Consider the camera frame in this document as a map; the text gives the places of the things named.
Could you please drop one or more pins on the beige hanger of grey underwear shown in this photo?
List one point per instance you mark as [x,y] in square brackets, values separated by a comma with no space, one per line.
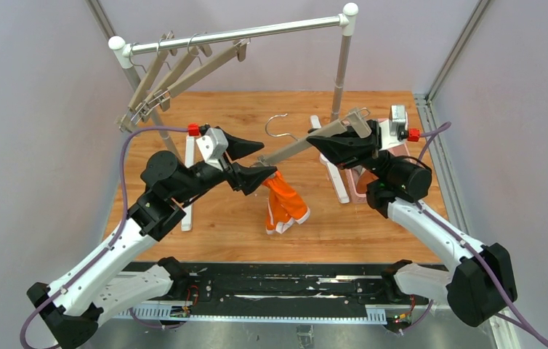
[173,74]

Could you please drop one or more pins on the brown underwear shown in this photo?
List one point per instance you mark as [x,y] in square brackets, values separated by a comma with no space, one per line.
[363,181]

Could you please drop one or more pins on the beige hanger of orange underwear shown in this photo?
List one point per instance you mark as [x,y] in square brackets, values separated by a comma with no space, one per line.
[355,120]

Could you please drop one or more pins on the orange underwear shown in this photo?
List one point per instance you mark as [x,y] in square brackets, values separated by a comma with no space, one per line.
[285,207]

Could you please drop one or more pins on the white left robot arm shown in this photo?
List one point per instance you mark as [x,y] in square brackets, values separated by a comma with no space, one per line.
[78,303]

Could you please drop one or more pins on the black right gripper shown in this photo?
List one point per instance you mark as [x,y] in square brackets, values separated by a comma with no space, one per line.
[372,146]

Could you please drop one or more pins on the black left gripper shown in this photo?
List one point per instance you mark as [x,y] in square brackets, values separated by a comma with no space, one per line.
[228,162]

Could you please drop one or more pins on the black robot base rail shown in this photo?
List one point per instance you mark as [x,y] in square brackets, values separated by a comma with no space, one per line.
[304,293]

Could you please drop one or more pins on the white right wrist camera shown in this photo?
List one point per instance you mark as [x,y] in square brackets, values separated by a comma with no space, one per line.
[394,129]

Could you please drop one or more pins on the pink plastic basket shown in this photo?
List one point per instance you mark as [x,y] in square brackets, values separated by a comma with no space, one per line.
[406,178]

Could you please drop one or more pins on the beige hanger of brown underwear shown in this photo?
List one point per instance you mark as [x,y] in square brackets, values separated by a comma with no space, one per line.
[236,51]

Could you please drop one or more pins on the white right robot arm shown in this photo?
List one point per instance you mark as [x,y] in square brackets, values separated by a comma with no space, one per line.
[477,281]

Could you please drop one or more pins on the empty beige clip hanger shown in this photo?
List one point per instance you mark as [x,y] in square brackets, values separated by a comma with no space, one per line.
[140,77]

